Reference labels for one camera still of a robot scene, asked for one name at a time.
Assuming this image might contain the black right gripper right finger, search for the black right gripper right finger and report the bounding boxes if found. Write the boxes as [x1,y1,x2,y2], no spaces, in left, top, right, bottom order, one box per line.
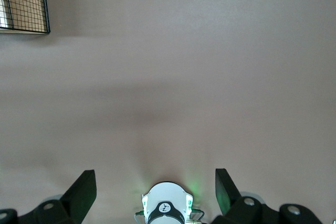
[215,168,323,224]

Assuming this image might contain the brown table cover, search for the brown table cover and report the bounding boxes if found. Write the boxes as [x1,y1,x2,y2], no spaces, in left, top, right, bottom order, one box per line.
[0,0,336,224]

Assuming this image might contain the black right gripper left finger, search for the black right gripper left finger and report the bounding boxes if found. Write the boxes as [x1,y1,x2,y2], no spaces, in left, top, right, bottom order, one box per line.
[0,169,97,224]

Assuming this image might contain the black wire basket wooden base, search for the black wire basket wooden base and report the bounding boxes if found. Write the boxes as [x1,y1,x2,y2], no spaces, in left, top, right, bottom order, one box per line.
[0,0,51,35]

